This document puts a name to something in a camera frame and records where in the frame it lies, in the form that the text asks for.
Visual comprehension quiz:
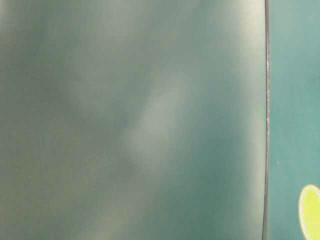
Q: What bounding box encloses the blurred grey-green foreground panel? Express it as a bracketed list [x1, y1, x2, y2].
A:
[0, 0, 266, 240]

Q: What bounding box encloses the yellow-green round object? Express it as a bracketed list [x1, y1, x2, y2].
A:
[298, 184, 320, 240]

